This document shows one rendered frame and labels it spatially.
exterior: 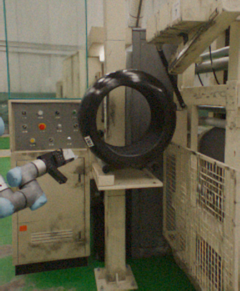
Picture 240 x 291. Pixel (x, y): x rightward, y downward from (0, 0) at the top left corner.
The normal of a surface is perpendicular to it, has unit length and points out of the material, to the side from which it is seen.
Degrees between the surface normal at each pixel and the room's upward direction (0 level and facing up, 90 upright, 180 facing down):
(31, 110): 90
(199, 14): 90
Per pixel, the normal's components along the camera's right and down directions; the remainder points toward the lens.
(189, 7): 0.19, 0.10
